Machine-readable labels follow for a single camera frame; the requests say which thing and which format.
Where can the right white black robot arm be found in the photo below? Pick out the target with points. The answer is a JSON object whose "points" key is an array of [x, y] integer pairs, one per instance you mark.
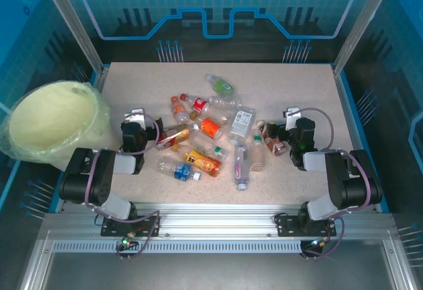
{"points": [[350, 184]]}

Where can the square white label bottle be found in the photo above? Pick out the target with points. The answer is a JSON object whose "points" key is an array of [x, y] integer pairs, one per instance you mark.
{"points": [[243, 120]]}

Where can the small LED adapter board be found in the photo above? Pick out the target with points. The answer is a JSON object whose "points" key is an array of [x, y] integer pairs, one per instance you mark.
{"points": [[127, 241], [318, 243]]}

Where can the brown label plastic bottle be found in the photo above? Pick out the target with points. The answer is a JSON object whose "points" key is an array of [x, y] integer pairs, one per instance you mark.
{"points": [[277, 148]]}

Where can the orange juice bottle yellow label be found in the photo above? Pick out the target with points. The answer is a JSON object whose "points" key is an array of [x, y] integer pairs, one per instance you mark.
{"points": [[200, 162]]}

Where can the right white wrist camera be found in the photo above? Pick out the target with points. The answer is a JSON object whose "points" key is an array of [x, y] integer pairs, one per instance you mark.
{"points": [[293, 118]]}

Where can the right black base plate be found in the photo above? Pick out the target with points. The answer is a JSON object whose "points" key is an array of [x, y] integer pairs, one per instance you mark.
{"points": [[287, 227]]}

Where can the orange label wide bottle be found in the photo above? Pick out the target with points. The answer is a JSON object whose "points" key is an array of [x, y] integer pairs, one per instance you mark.
{"points": [[211, 127]]}

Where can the blue label plastic bottle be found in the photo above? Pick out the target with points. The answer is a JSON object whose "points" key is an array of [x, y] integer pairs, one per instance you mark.
{"points": [[182, 170]]}

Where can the aluminium mounting rail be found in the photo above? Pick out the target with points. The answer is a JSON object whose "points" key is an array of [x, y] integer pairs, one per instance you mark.
{"points": [[215, 220]]}

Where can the clear crushed plastic bottle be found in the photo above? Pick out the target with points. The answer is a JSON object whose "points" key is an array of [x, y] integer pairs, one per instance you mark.
{"points": [[228, 101]]}

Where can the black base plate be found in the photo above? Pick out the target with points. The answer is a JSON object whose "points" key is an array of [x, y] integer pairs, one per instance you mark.
{"points": [[287, 227], [145, 227]]}

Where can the pink label water bottle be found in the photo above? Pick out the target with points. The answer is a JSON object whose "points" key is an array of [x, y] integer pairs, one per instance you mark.
{"points": [[241, 167]]}

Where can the green label plastic bottle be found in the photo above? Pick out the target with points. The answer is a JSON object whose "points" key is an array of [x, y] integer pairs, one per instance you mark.
{"points": [[220, 86]]}

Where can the aluminium frame post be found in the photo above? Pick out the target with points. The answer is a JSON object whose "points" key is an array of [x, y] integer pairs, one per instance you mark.
{"points": [[361, 22], [77, 29]]}

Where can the clear bottle green cap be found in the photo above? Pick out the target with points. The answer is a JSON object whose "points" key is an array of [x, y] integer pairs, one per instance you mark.
{"points": [[205, 144]]}

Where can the red label cola bottle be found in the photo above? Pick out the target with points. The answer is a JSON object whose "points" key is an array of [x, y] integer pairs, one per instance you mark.
{"points": [[201, 105]]}

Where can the blue table side rail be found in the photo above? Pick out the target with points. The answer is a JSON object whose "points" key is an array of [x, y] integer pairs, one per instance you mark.
{"points": [[352, 111], [101, 78]]}

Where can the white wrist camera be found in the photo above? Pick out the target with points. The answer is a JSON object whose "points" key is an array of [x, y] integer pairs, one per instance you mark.
{"points": [[293, 118], [137, 120]]}

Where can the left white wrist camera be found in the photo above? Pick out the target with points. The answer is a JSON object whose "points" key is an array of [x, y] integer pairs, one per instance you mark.
{"points": [[137, 120]]}

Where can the grey metal shelf plate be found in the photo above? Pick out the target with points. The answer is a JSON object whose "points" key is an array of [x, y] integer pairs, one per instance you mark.
{"points": [[215, 270]]}

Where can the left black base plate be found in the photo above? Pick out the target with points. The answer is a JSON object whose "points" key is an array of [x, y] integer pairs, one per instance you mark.
{"points": [[145, 227]]}

